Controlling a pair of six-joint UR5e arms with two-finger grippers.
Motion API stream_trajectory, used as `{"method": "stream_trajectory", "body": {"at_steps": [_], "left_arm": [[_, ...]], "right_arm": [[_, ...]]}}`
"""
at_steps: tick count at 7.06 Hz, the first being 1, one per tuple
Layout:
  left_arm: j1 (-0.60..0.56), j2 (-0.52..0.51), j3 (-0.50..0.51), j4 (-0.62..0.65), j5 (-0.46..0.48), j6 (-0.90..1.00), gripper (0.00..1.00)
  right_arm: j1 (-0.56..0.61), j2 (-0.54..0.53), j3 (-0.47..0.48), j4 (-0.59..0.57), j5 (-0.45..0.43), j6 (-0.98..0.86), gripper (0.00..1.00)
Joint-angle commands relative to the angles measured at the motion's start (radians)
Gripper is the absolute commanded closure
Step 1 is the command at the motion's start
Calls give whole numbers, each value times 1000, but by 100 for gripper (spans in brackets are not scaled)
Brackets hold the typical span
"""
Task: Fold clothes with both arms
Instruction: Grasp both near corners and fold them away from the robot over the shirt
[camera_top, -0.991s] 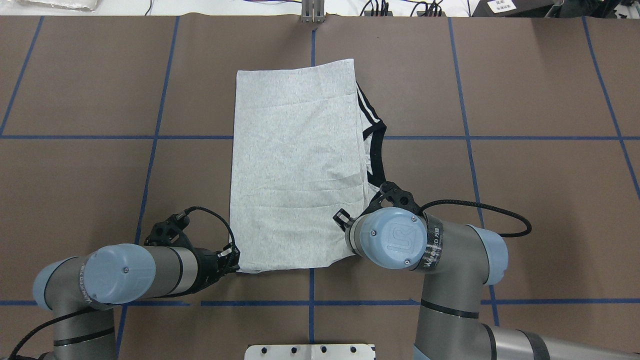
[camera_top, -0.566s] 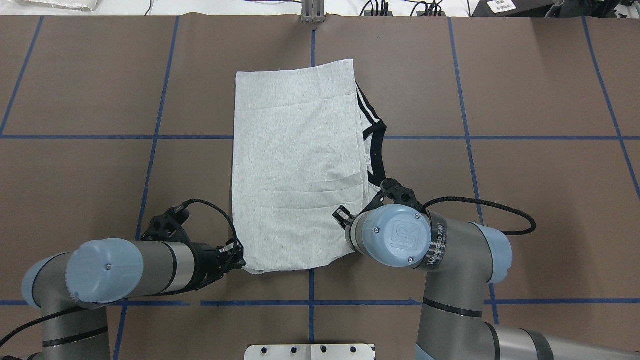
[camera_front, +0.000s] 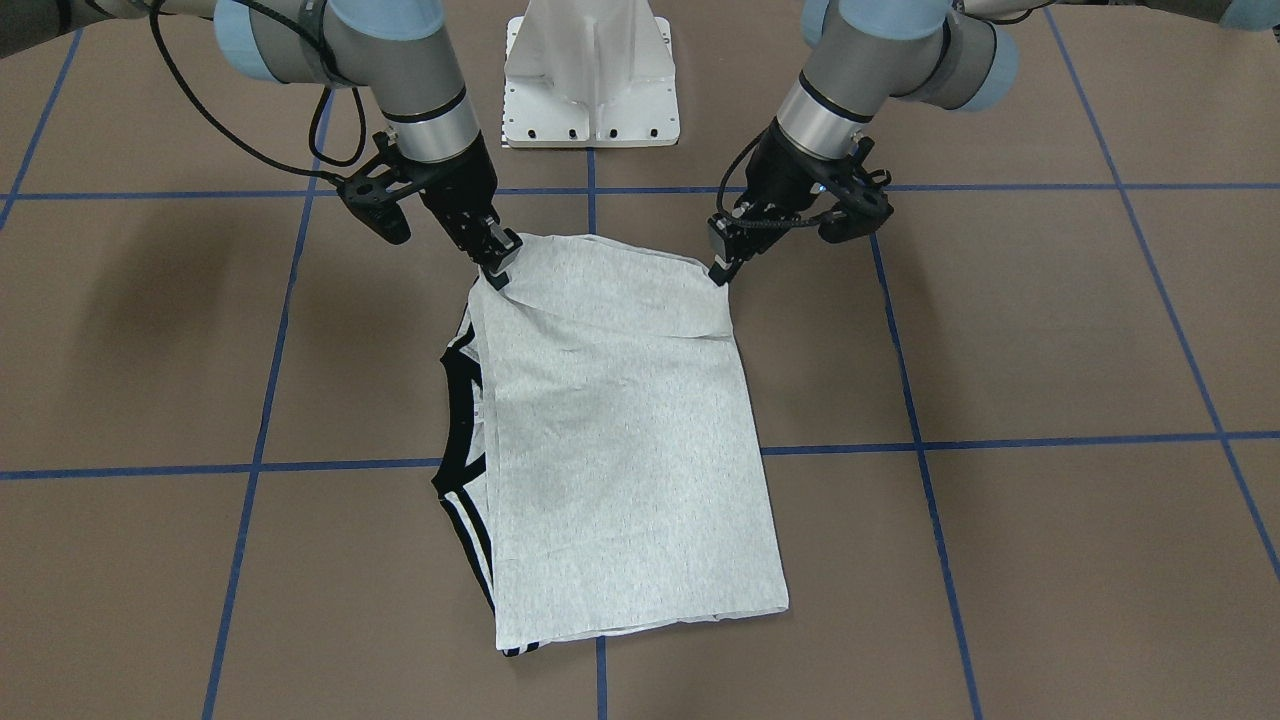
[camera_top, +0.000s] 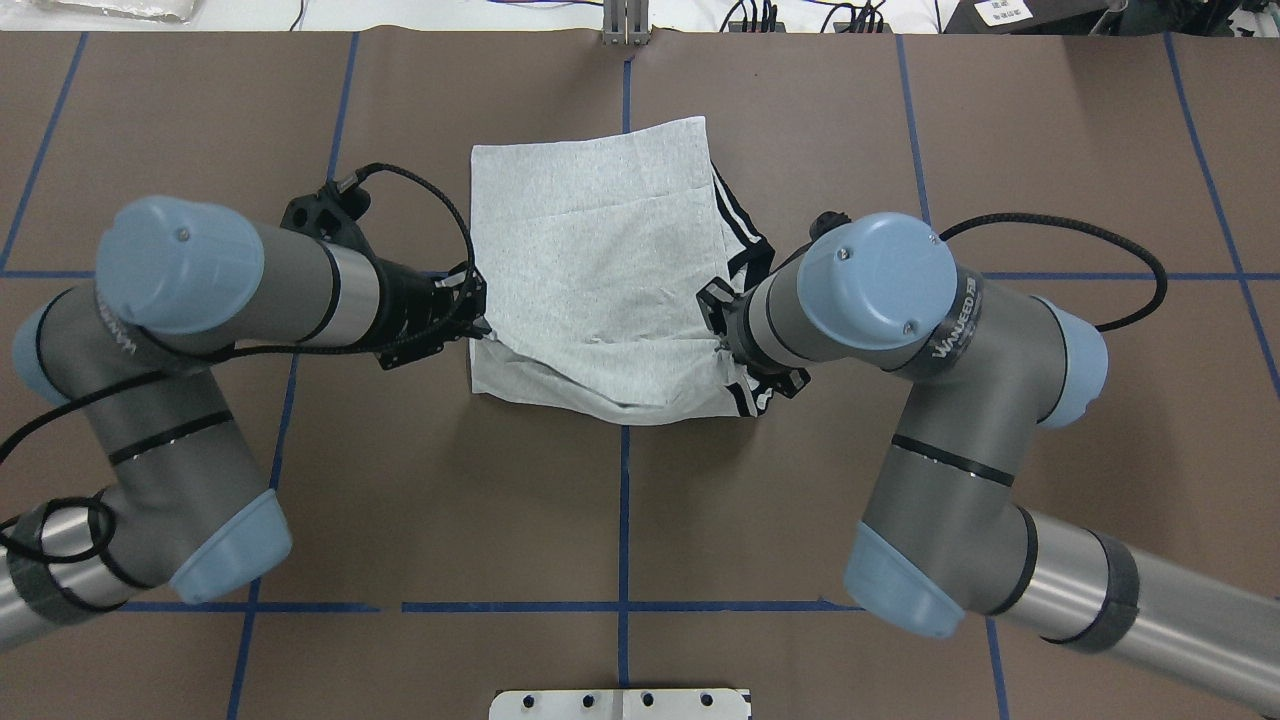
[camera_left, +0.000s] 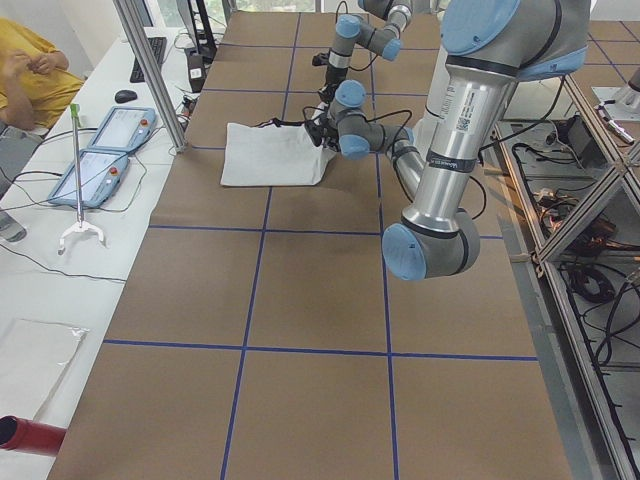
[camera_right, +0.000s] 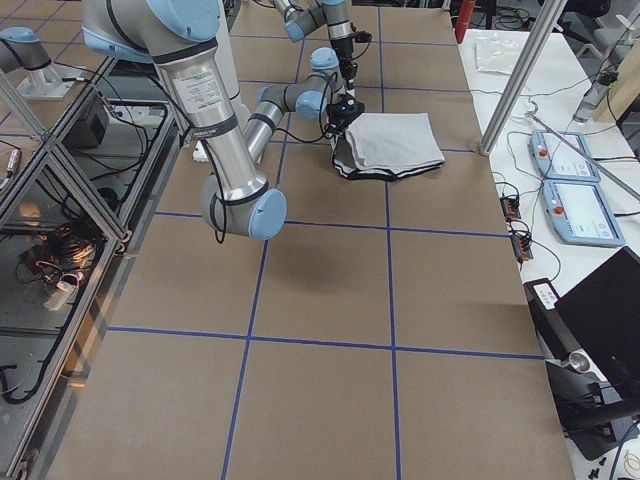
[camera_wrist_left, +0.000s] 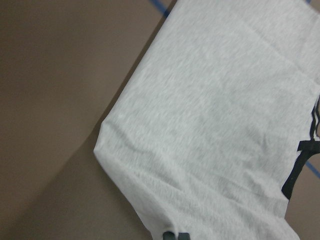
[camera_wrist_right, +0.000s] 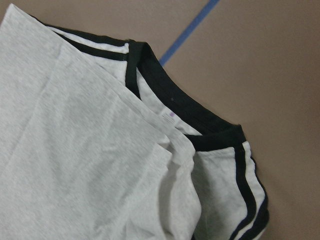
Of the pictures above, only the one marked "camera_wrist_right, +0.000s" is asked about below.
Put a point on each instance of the grey cartoon print t-shirt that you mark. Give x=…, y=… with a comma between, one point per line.
x=98, y=143

